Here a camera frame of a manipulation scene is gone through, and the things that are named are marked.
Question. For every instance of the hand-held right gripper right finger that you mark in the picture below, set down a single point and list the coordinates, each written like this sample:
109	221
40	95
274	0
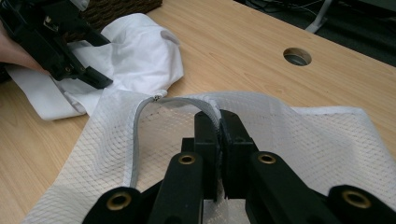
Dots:
236	146

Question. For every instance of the white garment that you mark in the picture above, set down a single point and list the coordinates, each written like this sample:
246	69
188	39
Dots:
143	59

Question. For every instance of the brown wicker basket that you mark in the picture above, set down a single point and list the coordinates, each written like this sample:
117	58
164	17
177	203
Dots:
124	11

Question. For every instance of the grey metal stand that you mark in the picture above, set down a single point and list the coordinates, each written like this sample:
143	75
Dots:
319	17

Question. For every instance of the white mesh laundry bag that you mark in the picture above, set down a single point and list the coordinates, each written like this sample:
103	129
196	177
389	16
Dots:
311	146

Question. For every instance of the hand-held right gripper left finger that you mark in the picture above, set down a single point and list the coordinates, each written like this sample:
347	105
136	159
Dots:
207	149

